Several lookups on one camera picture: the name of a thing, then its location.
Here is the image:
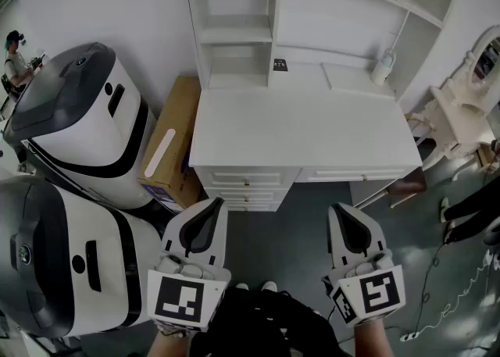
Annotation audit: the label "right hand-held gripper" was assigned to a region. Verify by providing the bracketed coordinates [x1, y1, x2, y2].
[320, 202, 407, 328]

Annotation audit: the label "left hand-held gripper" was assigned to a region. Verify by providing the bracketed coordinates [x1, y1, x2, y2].
[146, 197, 232, 333]

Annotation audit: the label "person's right forearm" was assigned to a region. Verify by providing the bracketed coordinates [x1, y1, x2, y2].
[353, 322, 396, 357]

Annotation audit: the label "person's left forearm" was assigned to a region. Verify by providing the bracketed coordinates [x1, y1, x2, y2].
[146, 327, 196, 357]

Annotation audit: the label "white shelf cabinet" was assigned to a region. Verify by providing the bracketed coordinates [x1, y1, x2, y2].
[175, 0, 466, 212]

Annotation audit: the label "brown stool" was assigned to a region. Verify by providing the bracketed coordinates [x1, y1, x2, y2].
[386, 166, 427, 208]

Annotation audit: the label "white and black robot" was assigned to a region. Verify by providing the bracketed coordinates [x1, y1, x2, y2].
[0, 175, 163, 339]
[2, 41, 159, 210]

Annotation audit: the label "person's black trousers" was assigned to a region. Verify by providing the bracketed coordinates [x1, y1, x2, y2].
[189, 287, 352, 357]

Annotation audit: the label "brown cardboard box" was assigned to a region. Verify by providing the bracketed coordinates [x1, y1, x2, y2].
[137, 75, 202, 214]

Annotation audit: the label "cream vanity table with mirror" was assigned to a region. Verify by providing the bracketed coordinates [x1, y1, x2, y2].
[405, 25, 500, 183]

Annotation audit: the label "white coiled cable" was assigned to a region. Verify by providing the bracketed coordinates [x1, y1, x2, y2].
[416, 257, 494, 335]

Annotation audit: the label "white bottle with handle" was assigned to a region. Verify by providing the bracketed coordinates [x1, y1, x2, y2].
[370, 47, 397, 86]

